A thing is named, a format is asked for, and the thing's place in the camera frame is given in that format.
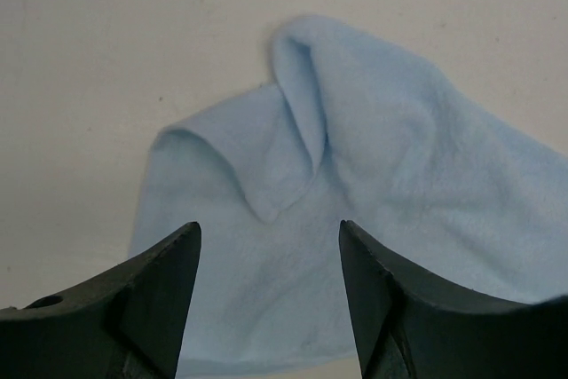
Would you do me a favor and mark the light blue towel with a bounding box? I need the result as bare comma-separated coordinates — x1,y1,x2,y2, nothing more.
130,16,567,378

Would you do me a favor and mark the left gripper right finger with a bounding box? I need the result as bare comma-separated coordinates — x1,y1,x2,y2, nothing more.
339,221,567,378

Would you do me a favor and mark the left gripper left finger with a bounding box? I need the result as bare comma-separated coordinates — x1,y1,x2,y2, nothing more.
1,222,201,378

